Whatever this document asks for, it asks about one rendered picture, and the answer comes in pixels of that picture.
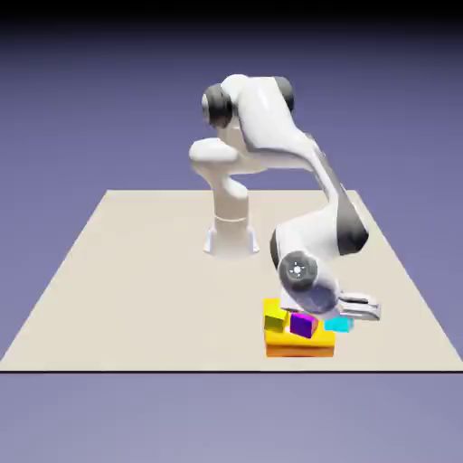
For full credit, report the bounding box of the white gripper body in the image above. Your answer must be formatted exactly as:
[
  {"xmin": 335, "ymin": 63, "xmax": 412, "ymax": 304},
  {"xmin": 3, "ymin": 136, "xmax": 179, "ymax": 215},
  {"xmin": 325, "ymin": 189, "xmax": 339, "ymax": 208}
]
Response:
[{"xmin": 335, "ymin": 291, "xmax": 382, "ymax": 322}]

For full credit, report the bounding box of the small cyan cube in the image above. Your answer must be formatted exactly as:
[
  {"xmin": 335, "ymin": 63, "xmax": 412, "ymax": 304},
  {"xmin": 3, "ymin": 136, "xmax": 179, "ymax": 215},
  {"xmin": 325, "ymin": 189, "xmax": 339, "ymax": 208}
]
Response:
[{"xmin": 323, "ymin": 316, "xmax": 355, "ymax": 334}]

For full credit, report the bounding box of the small yellow cube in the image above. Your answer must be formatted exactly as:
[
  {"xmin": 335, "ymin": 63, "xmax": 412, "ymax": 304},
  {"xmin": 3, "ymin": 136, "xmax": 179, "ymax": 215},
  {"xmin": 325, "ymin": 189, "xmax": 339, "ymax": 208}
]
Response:
[{"xmin": 263, "ymin": 313, "xmax": 289, "ymax": 334}]

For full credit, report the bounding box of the large orange box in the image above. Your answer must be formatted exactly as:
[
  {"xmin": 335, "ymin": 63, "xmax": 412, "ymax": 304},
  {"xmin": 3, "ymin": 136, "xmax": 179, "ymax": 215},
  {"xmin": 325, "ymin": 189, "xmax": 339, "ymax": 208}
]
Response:
[{"xmin": 262, "ymin": 298, "xmax": 336, "ymax": 359}]

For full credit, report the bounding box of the small purple cube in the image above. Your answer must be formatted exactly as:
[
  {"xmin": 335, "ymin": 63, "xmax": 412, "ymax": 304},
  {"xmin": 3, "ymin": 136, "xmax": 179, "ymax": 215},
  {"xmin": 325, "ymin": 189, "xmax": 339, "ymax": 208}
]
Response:
[{"xmin": 289, "ymin": 312, "xmax": 319, "ymax": 340}]

